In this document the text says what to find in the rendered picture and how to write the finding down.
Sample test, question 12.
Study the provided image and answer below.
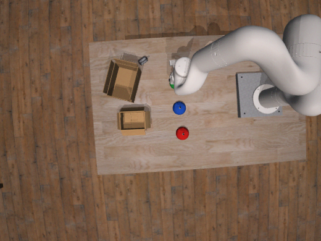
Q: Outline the red dome bell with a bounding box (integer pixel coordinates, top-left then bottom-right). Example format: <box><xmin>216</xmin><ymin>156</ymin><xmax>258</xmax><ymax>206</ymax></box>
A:
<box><xmin>176</xmin><ymin>127</ymin><xmax>189</xmax><ymax>140</ymax></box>

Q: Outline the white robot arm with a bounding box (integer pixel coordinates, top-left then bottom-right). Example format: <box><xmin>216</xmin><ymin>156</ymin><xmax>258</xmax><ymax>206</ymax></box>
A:
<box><xmin>169</xmin><ymin>14</ymin><xmax>321</xmax><ymax>116</ymax></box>

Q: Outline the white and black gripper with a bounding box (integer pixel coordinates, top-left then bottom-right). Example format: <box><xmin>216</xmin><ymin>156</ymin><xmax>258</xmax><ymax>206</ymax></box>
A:
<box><xmin>169</xmin><ymin>73</ymin><xmax>174</xmax><ymax>85</ymax></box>

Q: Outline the blue bell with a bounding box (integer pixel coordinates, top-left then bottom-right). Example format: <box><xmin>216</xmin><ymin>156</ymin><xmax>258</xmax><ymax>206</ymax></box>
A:
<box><xmin>173</xmin><ymin>101</ymin><xmax>186</xmax><ymax>115</ymax></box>

